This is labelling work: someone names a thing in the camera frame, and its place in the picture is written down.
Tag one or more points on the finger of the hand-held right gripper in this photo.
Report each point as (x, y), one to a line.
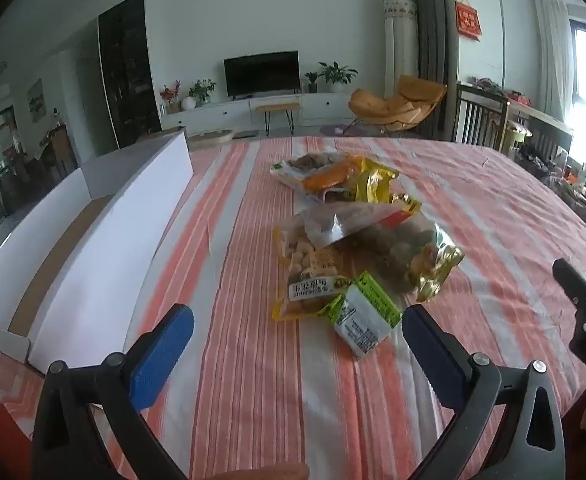
(570, 277)

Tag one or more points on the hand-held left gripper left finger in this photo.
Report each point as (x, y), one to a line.
(163, 357)

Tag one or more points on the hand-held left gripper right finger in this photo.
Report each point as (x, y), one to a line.
(438, 360)

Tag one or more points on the green white snack packet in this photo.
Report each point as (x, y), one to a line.
(363, 320)

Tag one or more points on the gold green snack packet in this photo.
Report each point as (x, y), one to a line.
(413, 260)

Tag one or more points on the yellow egg snack packet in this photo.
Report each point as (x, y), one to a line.
(305, 280)

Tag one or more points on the clear orange label snack packet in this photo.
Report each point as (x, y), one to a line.
(343, 220)

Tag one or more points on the orange brown snack packet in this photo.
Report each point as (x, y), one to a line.
(323, 177)

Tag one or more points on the person's left hand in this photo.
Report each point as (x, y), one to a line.
(273, 472)

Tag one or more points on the orange grey striped tablecloth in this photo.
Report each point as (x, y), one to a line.
(253, 360)

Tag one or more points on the clutter of household items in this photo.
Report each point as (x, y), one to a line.
(568, 175)

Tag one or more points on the wooden side table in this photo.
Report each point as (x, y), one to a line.
(543, 122)

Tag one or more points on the dark wooden chair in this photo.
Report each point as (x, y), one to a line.
(478, 115)

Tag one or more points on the white sheer curtain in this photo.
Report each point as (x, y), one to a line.
(553, 50)

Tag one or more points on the orange lounge chair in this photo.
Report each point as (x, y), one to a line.
(388, 107)

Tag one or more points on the white television cabinet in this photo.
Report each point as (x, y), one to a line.
(213, 110)

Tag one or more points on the white round vase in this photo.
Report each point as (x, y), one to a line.
(188, 103)

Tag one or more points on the red flowers in vase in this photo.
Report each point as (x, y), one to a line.
(169, 94)

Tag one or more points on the green plant in vase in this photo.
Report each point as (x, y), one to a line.
(202, 89)

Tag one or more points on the wooden stool black legs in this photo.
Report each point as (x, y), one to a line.
(277, 106)

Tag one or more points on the grey curtain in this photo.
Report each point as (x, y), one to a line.
(430, 35)

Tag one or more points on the black display cabinet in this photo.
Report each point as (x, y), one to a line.
(128, 70)

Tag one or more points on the white standing air conditioner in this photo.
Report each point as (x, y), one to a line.
(399, 40)

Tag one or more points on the black television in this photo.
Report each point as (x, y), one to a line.
(263, 72)

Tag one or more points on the large green potted plant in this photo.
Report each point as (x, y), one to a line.
(337, 72)

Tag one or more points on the small green potted plant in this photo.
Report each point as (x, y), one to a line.
(312, 80)

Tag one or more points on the red wall hanging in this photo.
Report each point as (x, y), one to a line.
(468, 20)

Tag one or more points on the framed wall picture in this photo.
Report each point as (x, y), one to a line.
(35, 101)

